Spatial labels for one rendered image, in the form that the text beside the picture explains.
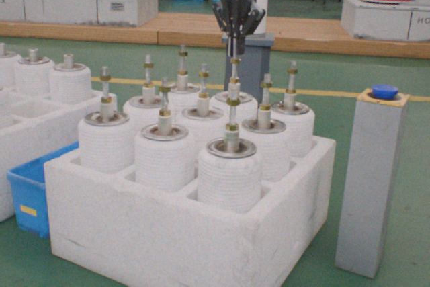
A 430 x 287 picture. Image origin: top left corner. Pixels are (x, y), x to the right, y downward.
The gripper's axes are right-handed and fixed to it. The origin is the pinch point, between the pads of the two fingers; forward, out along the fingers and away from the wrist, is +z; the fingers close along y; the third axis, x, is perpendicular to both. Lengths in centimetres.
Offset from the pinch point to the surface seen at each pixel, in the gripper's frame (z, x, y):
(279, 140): 11.0, 7.9, -19.8
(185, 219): 19.1, 26.3, -19.4
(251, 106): 10.8, -0.4, -4.6
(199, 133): 12.1, 14.6, -7.6
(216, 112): 9.9, 9.4, -5.6
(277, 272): 31.1, 12.3, -25.3
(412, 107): 36, -105, 17
